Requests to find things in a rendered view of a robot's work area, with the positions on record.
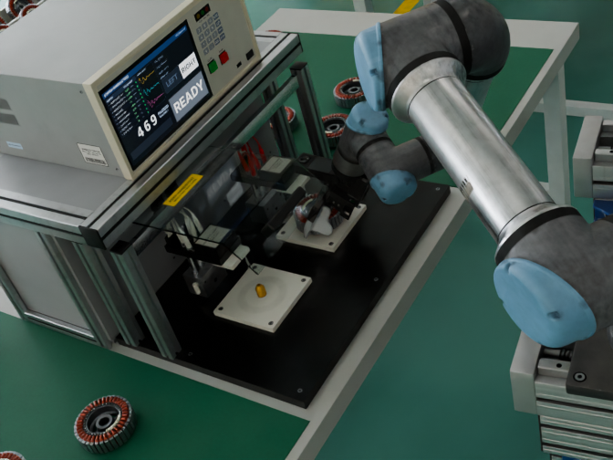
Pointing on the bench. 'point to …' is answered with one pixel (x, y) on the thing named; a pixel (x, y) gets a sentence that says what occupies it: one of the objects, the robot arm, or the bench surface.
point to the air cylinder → (207, 278)
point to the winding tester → (105, 73)
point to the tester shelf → (99, 226)
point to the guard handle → (284, 212)
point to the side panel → (45, 286)
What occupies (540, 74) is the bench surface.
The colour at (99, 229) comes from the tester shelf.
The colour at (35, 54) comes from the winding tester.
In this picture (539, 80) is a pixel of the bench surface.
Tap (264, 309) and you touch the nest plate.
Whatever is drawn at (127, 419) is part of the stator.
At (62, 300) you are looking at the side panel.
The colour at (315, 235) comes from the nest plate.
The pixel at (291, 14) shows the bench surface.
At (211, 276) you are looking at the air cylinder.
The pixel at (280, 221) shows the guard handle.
